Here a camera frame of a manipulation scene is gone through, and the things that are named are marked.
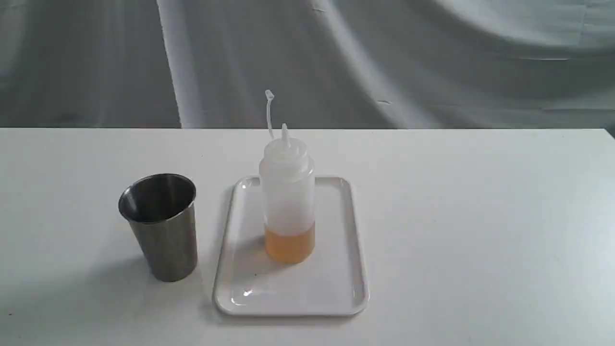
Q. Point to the translucent squeeze bottle amber liquid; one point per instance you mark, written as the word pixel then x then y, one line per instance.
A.
pixel 288 189

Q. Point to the stainless steel cup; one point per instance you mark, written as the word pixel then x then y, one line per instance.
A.
pixel 160 210

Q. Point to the white plastic tray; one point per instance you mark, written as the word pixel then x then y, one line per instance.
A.
pixel 332 282

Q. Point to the grey fabric backdrop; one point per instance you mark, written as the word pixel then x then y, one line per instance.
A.
pixel 408 64

